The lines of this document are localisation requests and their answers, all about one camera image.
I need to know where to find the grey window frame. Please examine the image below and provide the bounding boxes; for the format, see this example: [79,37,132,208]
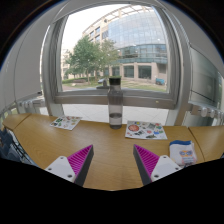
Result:
[41,3,194,118]

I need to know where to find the grey rail with white knobs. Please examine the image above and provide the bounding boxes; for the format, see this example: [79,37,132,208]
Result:
[189,103,224,123]
[16,96,46,113]

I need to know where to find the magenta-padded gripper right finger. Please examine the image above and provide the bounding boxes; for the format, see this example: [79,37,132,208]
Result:
[132,144,183,187]

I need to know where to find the small colourful sticker sheet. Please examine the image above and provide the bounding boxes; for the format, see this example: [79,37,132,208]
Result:
[49,115,83,131]

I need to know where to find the clear grey bottle, black cap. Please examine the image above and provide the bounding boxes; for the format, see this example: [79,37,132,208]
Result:
[107,76,124,130]

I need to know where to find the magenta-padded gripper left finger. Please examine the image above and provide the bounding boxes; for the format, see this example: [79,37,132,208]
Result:
[43,144,95,187]

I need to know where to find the large colourful sticker sheet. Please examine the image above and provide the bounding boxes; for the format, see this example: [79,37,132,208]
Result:
[124,120,168,141]

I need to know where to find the green tree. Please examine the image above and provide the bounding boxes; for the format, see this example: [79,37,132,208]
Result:
[64,35,119,81]

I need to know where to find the glass-fronted building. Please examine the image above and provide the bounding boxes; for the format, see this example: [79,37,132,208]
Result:
[82,3,169,84]

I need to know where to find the dark blue chair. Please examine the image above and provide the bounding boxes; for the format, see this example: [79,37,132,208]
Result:
[0,128,34,164]

